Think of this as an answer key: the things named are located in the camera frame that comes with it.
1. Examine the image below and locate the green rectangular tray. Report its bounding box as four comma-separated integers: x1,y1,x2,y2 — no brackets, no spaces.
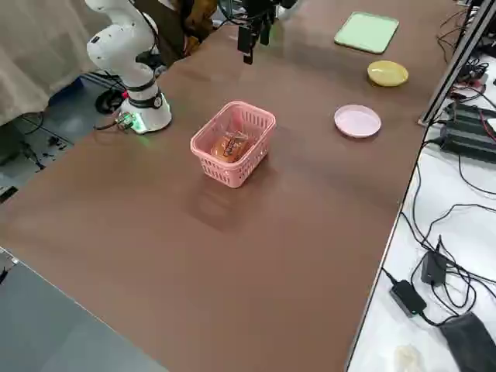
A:
333,11,400,55

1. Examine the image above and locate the yellow round plate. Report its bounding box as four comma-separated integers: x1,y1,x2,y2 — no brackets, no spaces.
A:
367,60,410,88

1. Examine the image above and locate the beige curtain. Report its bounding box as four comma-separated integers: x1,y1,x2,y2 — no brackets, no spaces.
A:
0,0,113,127

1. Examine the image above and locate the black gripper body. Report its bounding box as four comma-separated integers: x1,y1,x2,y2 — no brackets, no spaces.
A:
243,0,281,22

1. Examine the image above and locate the person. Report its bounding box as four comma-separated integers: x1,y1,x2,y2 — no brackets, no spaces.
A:
153,0,219,69

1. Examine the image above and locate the dark grey pouch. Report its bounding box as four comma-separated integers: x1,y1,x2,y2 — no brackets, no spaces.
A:
439,312,496,372

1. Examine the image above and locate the black power supply box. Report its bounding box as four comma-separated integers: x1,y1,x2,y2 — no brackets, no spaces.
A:
439,123,496,163
445,101,496,136

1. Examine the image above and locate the small black power adapter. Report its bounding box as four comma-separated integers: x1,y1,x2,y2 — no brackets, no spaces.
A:
420,250,449,288

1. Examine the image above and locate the black flat bar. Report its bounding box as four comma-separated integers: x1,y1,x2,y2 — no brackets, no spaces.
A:
0,185,19,205

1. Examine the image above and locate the black cable coil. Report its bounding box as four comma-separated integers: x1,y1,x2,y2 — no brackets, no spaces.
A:
95,87,126,115

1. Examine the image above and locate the pale pinkish white plate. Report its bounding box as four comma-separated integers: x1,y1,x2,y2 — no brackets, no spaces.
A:
333,103,383,140

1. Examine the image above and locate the flat black power adapter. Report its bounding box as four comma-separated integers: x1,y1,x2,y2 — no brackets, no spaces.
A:
388,279,428,319

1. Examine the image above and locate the white crumpled wrapper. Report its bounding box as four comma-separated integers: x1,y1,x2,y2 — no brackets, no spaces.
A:
393,343,423,372

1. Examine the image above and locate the orange bread pack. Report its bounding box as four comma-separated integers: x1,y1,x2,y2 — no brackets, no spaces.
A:
208,131,251,163

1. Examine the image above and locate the aluminium frame post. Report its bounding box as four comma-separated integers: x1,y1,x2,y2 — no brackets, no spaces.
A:
417,0,496,127

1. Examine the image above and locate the small pink plastic basket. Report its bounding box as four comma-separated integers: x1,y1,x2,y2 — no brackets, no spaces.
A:
189,100,277,190

